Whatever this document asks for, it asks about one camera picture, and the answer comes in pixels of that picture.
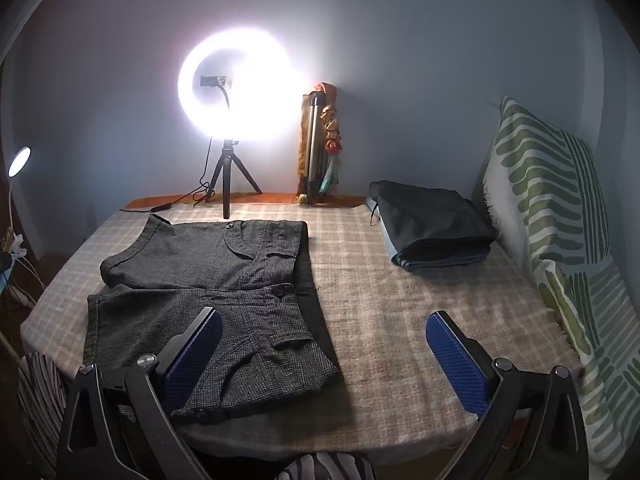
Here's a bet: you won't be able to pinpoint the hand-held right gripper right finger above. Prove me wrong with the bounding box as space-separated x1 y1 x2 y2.
425 311 590 480

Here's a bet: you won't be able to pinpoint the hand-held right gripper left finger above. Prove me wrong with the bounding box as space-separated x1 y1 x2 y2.
56 306 224 480

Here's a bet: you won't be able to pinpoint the grey checked pants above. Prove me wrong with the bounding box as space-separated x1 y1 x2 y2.
82 214 343 426

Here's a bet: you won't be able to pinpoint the dark folded pants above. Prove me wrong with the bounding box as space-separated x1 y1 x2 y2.
369 180 498 261

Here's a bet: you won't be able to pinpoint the beige plaid blanket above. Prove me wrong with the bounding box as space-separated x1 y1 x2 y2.
20 202 583 463

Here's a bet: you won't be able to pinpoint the folded blue jeans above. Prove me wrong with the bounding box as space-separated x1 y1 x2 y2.
365 197 493 272

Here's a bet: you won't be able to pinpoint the brown wooden ledge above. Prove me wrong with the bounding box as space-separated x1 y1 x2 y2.
122 191 371 211

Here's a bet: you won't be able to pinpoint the small black tripod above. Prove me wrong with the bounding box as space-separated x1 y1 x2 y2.
204 138 264 220

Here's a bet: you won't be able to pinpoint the green striped white pillow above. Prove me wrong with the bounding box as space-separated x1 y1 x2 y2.
482 96 640 471

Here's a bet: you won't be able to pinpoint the folded silver tripod with scarf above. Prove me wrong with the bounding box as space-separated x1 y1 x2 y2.
298 81 346 201

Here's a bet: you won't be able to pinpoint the white desk lamp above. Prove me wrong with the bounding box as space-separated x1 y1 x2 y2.
7 146 32 241

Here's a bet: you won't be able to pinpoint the black gooseneck phone holder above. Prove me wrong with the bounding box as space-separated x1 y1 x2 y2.
200 75 235 111

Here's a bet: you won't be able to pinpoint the black ring light cable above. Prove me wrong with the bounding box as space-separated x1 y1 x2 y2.
119 147 221 213

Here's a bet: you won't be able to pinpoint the white ring light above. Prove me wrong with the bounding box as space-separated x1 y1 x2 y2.
177 30 301 142

